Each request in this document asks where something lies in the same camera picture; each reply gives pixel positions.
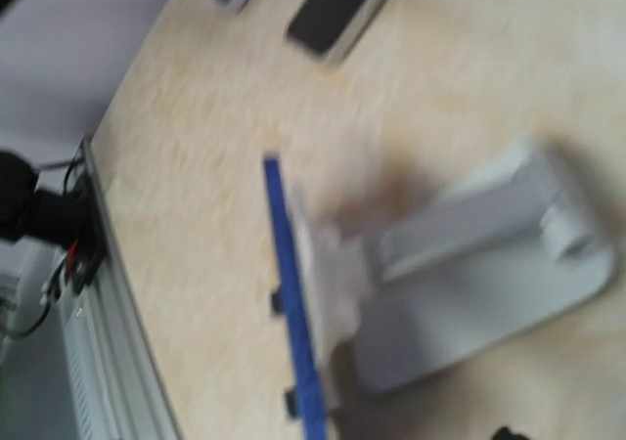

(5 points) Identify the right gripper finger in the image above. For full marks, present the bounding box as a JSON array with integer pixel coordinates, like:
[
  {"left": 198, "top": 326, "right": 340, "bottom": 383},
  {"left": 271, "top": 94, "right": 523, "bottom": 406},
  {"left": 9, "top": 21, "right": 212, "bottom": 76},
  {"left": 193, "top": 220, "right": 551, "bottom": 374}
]
[{"left": 491, "top": 426, "right": 529, "bottom": 440}]

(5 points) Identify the grey folding phone stand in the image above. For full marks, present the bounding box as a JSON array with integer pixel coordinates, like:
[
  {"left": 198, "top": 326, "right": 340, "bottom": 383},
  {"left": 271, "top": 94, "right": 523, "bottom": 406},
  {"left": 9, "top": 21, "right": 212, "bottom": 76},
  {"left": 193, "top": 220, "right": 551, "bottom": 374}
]
[{"left": 289, "top": 142, "right": 617, "bottom": 393}]

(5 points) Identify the blue phone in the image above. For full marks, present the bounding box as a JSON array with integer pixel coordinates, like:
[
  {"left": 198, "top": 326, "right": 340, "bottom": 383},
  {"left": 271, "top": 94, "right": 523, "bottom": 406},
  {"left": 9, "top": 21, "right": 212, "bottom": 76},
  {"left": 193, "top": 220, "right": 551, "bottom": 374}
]
[{"left": 263, "top": 154, "right": 329, "bottom": 440}]

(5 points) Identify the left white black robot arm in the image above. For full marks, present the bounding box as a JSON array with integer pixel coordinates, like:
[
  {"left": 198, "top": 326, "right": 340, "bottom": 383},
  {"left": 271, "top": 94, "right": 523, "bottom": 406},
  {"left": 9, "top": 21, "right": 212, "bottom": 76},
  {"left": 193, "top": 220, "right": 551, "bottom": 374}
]
[{"left": 1, "top": 151, "right": 93, "bottom": 249}]

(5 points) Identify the front aluminium rail base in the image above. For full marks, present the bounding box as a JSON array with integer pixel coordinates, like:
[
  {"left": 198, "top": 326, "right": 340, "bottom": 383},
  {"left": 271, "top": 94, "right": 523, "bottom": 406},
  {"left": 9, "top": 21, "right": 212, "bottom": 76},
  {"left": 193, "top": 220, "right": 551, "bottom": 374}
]
[{"left": 60, "top": 139, "right": 182, "bottom": 439}]

